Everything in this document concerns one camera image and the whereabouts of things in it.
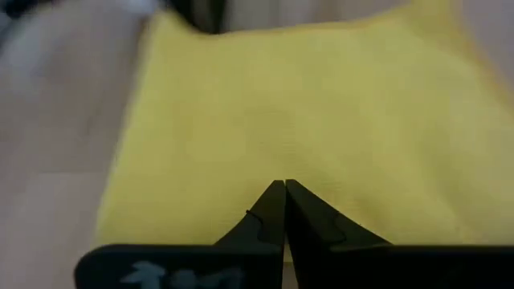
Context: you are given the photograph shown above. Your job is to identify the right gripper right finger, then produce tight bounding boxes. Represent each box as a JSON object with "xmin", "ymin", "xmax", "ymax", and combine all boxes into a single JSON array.
[{"xmin": 285, "ymin": 178, "xmax": 514, "ymax": 289}]

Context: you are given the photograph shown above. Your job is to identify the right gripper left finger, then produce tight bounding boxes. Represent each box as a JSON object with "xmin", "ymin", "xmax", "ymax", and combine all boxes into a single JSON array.
[{"xmin": 73, "ymin": 179, "xmax": 287, "ymax": 289}]

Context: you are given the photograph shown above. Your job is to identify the yellow microfiber towel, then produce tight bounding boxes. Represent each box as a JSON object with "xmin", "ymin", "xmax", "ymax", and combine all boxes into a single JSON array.
[{"xmin": 92, "ymin": 0, "xmax": 514, "ymax": 289}]

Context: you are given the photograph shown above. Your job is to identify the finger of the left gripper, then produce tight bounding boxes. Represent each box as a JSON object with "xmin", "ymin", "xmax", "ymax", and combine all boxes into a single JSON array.
[
  {"xmin": 167, "ymin": 0, "xmax": 204, "ymax": 34},
  {"xmin": 202, "ymin": 0, "xmax": 226, "ymax": 35}
]

